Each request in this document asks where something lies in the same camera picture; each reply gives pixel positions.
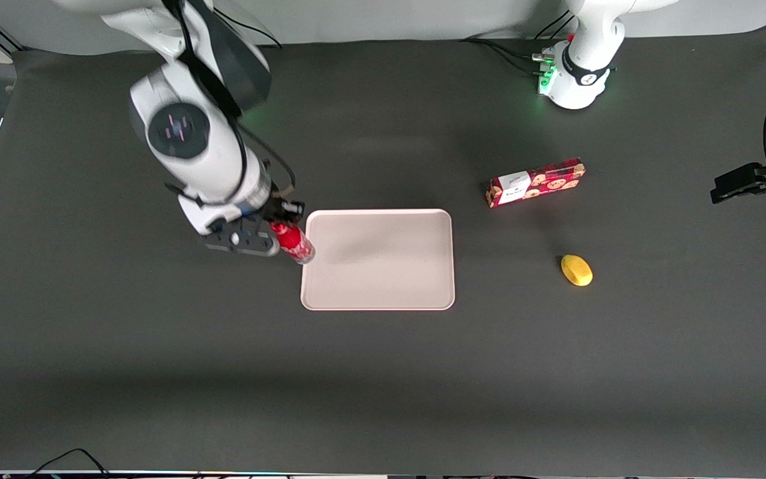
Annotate red coke bottle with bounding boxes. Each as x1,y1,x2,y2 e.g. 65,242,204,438
270,222,316,265

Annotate white rectangular plastic tray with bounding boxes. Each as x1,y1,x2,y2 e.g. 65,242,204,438
300,209,455,311

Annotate yellow lemon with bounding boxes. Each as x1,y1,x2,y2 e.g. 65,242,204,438
561,254,594,287

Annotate red cookie box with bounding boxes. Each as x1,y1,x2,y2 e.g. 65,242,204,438
486,158,586,209

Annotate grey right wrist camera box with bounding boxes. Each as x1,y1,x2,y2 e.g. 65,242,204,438
205,225,281,257

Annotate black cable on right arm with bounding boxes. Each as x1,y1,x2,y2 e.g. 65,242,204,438
162,0,297,194

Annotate black cables at arm base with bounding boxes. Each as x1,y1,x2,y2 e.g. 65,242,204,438
461,8,573,75

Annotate black cable at table edge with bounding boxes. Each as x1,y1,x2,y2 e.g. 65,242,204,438
24,448,112,479

